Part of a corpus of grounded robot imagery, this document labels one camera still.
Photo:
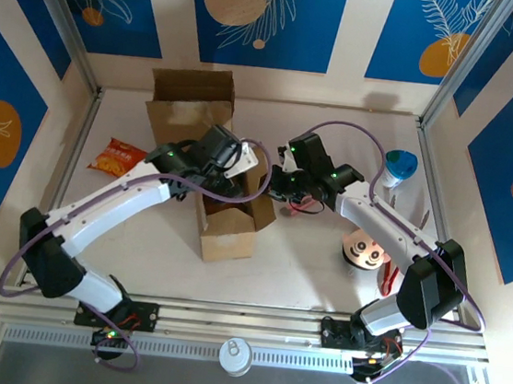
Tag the taped brown cardboard box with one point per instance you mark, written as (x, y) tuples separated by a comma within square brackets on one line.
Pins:
[(188, 96), (227, 244)]

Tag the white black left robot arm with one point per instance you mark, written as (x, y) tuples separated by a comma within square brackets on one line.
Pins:
[(111, 203)]

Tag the small grey metal tool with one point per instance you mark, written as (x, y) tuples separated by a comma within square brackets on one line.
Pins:
[(425, 218), (393, 201)]

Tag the orange snack bag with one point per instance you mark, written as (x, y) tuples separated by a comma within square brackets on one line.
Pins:
[(116, 157)]

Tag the blue white plastic cup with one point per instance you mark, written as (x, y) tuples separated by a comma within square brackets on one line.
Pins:
[(400, 169)]

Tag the silver tin can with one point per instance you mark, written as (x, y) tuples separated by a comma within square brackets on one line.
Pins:
[(235, 354)]

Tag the black right base controller board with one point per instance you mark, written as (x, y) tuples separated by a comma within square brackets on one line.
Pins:
[(371, 362)]

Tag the black base controller board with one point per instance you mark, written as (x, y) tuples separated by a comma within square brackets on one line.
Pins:
[(371, 362), (110, 335)]

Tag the black left base controller board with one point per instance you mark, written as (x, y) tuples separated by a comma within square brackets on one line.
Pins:
[(110, 335)]

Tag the aluminium table side rail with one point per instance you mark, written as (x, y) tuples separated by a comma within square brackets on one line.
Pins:
[(429, 156), (91, 108)]

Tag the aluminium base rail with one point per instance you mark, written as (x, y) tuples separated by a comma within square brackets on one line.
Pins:
[(246, 320)]

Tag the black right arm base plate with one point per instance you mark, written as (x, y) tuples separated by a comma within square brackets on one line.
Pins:
[(333, 335)]

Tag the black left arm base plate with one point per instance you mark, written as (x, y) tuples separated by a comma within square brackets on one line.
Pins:
[(145, 316)]

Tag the aluminium frame post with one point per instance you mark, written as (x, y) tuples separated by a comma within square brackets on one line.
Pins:
[(474, 68), (63, 17)]

